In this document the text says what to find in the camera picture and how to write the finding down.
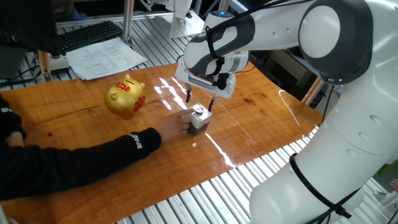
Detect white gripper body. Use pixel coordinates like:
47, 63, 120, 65
175, 60, 237, 100

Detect grey red push button box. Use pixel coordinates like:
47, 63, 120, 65
185, 103, 214, 137

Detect gold piggy bank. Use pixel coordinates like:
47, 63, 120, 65
103, 73, 147, 120

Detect right forearm black sleeve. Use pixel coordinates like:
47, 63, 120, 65
0, 126, 162, 202

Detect left forearm black sleeve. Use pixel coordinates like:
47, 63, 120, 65
0, 93, 28, 141

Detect person's right hand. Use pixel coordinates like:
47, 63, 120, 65
154, 108, 195, 143

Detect person's left hand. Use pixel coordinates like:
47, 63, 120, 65
5, 131, 25, 148

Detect silver wrist module blue end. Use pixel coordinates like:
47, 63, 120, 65
187, 73, 218, 91

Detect wood grain vinyl mat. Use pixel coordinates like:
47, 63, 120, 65
0, 62, 324, 224

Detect printed paper sheets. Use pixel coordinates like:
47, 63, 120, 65
65, 37, 147, 81

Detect black computer keyboard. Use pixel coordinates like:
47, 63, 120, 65
57, 21, 124, 53

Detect black monitor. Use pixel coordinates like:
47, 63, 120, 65
0, 0, 66, 78

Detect black gripper cable with plug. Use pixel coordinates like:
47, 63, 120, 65
212, 72, 231, 91

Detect white stand with base plate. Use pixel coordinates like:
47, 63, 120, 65
139, 0, 205, 40

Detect aluminium profile post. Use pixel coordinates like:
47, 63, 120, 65
122, 0, 135, 47

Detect aluminium profile rail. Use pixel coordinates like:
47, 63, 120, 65
55, 11, 174, 28

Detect black strap on arm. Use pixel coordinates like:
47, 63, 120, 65
289, 152, 363, 220

